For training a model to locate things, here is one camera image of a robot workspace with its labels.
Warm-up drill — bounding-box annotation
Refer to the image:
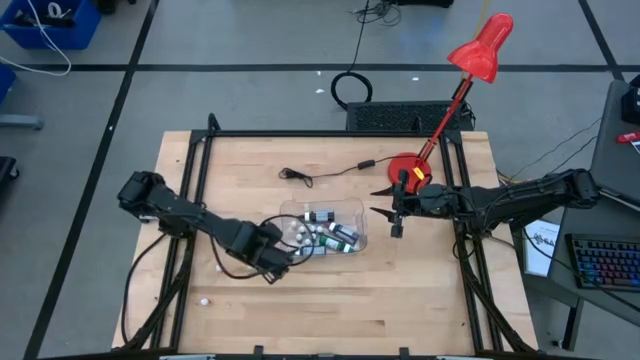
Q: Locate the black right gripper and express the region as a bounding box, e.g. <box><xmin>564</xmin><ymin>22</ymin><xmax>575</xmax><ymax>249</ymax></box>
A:
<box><xmin>369</xmin><ymin>180</ymin><xmax>454</xmax><ymax>240</ymax></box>

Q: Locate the large blue food coloring bottle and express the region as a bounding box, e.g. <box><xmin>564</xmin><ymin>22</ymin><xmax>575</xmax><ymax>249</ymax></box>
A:
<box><xmin>291</xmin><ymin>244</ymin><xmax>329</xmax><ymax>258</ymax></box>

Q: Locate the large purple food coloring bottle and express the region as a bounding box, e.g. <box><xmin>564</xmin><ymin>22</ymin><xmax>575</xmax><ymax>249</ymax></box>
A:
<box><xmin>326</xmin><ymin>221</ymin><xmax>362</xmax><ymax>247</ymax></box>

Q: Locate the large black food coloring bottle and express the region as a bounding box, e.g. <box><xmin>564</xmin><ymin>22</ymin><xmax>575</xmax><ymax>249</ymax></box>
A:
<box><xmin>297</xmin><ymin>209</ymin><xmax>337</xmax><ymax>225</ymax></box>

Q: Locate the clear plastic bin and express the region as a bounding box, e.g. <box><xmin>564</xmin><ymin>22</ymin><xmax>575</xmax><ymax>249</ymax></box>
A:
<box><xmin>278</xmin><ymin>195</ymin><xmax>370</xmax><ymax>255</ymax></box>

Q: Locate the white paper sheet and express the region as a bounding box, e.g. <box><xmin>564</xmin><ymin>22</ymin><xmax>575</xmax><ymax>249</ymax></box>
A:
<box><xmin>523</xmin><ymin>218</ymin><xmax>562</xmax><ymax>278</ymax></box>

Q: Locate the red desk lamp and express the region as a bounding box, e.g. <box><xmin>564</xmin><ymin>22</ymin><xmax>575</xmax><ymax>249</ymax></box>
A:
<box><xmin>386</xmin><ymin>11</ymin><xmax>516</xmax><ymax>198</ymax></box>

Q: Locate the backlit computer keyboard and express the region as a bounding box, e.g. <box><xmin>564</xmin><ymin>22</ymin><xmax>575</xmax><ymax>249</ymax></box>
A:
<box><xmin>564</xmin><ymin>232</ymin><xmax>640</xmax><ymax>293</ymax></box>

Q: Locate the grey desk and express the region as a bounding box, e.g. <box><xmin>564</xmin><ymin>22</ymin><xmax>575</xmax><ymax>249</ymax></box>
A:
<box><xmin>546</xmin><ymin>79</ymin><xmax>640</xmax><ymax>327</ymax></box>

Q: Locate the blue plastic floor bin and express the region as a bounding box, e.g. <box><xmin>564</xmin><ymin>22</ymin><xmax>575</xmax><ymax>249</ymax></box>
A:
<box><xmin>0</xmin><ymin>0</ymin><xmax>102</xmax><ymax>52</ymax></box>

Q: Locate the black left camera cable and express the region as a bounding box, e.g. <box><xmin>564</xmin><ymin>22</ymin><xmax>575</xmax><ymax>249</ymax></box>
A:
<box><xmin>211</xmin><ymin>214</ymin><xmax>318</xmax><ymax>282</ymax></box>

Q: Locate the black lamp power cord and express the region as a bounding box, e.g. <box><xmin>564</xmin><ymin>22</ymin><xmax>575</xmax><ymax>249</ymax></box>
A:
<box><xmin>278</xmin><ymin>155</ymin><xmax>402</xmax><ymax>190</ymax></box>

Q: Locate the black metal rig frame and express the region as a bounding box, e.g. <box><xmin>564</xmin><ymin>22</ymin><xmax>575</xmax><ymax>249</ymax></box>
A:
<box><xmin>111</xmin><ymin>111</ymin><xmax>542</xmax><ymax>360</ymax></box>

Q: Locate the black coiled floor cable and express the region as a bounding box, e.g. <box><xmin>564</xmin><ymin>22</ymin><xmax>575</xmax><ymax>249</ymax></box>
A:
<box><xmin>330</xmin><ymin>0</ymin><xmax>374</xmax><ymax>112</ymax></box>

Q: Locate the black arm base cable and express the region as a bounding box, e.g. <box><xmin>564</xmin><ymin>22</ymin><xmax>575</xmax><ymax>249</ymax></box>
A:
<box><xmin>120</xmin><ymin>231</ymin><xmax>169</xmax><ymax>347</ymax></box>

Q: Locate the yellow hanging cable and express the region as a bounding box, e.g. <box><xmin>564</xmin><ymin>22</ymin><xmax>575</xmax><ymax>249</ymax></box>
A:
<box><xmin>471</xmin><ymin>0</ymin><xmax>494</xmax><ymax>29</ymax></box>

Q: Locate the white cable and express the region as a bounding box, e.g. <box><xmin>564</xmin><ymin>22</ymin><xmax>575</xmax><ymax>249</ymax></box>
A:
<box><xmin>0</xmin><ymin>0</ymin><xmax>72</xmax><ymax>77</ymax></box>

